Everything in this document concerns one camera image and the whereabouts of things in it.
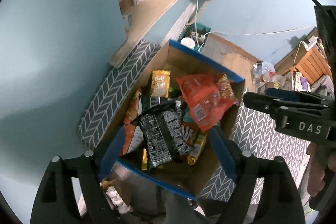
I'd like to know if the striped yellow red snack bag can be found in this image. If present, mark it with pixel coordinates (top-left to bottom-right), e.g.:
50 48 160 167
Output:
217 73 239 106

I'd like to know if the long yellow biscuit pack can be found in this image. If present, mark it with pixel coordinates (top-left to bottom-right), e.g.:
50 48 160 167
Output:
187 131 209 165

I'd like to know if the teal silver snack bag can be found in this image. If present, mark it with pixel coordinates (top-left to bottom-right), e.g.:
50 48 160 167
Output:
182 107 195 123

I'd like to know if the orange green snack bag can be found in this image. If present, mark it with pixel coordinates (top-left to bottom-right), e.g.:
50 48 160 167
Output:
120 89 143 156

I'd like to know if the black snack packet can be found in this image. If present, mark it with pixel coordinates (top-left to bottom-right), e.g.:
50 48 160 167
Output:
132 102 191 171
141 96 183 114

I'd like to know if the small yellow snack box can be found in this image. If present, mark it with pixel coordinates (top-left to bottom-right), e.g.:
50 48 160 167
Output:
150 70 170 98

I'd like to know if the person's right hand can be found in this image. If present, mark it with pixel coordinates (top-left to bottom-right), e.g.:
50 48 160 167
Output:
306 143 330 197

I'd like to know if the clear plastic bottle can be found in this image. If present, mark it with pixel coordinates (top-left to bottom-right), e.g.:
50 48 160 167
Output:
253 61 276 86

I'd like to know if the grey bed blanket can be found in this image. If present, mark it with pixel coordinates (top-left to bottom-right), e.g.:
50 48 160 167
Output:
310 75 335 99

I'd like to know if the grey chevron pattern cloth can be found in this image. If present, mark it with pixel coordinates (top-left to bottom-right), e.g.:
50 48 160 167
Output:
78 41 309 201

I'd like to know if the wooden nightstand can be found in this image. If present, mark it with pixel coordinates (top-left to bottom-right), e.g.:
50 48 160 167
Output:
274 27 333 84

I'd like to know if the blue cardboard box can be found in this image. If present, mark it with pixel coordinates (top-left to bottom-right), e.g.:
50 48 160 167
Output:
98 41 244 200

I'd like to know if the teal plastic basket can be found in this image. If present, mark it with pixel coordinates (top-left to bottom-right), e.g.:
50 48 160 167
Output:
178 23 211 52

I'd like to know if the wooden window shelf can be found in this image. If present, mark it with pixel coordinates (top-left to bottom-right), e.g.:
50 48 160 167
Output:
109 0 178 68

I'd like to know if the white power cable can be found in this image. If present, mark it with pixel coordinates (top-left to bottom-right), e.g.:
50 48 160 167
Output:
187 0 316 54

